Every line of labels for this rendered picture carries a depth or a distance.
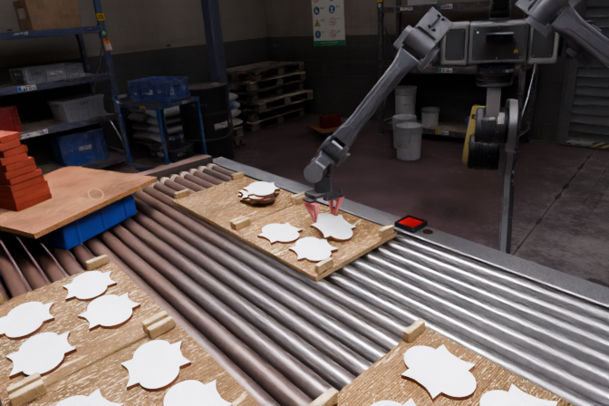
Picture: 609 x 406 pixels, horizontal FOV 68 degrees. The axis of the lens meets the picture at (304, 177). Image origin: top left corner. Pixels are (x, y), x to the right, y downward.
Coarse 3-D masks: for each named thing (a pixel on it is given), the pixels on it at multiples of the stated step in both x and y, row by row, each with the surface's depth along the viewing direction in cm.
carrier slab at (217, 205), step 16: (208, 192) 183; (224, 192) 182; (288, 192) 178; (192, 208) 168; (208, 208) 167; (224, 208) 166; (240, 208) 166; (256, 208) 165; (272, 208) 164; (224, 224) 154
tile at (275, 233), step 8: (272, 224) 149; (280, 224) 149; (288, 224) 148; (264, 232) 144; (272, 232) 144; (280, 232) 143; (288, 232) 143; (296, 232) 143; (272, 240) 138; (280, 240) 138; (288, 240) 138; (296, 240) 139
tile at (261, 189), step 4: (252, 184) 174; (256, 184) 173; (260, 184) 173; (264, 184) 173; (268, 184) 173; (272, 184) 172; (244, 188) 170; (248, 188) 169; (252, 188) 169; (256, 188) 169; (260, 188) 169; (264, 188) 168; (268, 188) 168; (272, 188) 168; (276, 188) 168; (248, 192) 166; (252, 192) 166; (256, 192) 165; (260, 192) 165; (264, 192) 165; (268, 192) 165; (272, 192) 164; (248, 196) 165; (256, 196) 164; (260, 196) 163; (264, 196) 163; (268, 196) 164
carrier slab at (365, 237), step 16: (288, 208) 163; (304, 208) 162; (320, 208) 161; (256, 224) 152; (304, 224) 150; (352, 224) 148; (368, 224) 147; (256, 240) 141; (352, 240) 137; (368, 240) 137; (384, 240) 138; (272, 256) 134; (288, 256) 131; (336, 256) 129; (352, 256) 129; (304, 272) 123
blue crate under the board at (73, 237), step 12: (120, 204) 163; (132, 204) 168; (84, 216) 150; (96, 216) 154; (108, 216) 159; (120, 216) 163; (60, 228) 144; (72, 228) 147; (84, 228) 151; (96, 228) 155; (108, 228) 160; (36, 240) 152; (48, 240) 149; (60, 240) 146; (72, 240) 147; (84, 240) 151
